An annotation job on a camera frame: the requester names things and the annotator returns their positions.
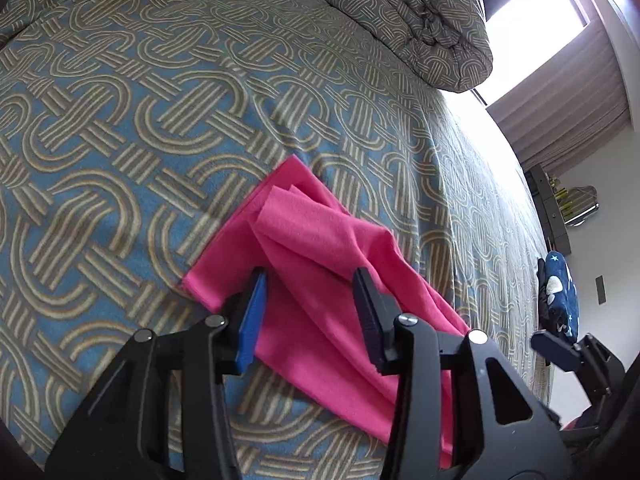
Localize grey cactus-shaped decor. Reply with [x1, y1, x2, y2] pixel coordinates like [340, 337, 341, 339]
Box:
[562, 185, 600, 227]

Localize folded black clothes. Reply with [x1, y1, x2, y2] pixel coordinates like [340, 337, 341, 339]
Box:
[536, 257, 556, 331]

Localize rolled patterned duvet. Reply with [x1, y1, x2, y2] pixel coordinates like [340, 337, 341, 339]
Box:
[277, 0, 495, 93]

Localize green items on desk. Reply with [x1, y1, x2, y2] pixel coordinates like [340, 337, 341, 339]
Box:
[547, 175, 571, 211]

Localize dark side desk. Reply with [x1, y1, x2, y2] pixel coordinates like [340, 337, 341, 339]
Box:
[527, 165, 576, 256]

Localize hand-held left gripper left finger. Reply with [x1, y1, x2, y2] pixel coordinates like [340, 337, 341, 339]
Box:
[45, 267, 268, 480]

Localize window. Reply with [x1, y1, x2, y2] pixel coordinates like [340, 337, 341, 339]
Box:
[465, 0, 593, 106]

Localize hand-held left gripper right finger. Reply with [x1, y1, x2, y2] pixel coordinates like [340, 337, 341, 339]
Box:
[352, 267, 573, 480]

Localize beige curtain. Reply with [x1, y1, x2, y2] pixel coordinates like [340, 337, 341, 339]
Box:
[487, 20, 631, 176]

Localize pink pants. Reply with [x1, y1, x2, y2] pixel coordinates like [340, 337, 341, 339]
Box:
[181, 154, 472, 471]

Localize folded blue star blanket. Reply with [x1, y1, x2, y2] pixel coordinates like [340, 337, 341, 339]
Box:
[542, 251, 581, 343]

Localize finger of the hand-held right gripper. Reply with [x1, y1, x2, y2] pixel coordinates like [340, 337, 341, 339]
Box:
[531, 332, 627, 413]

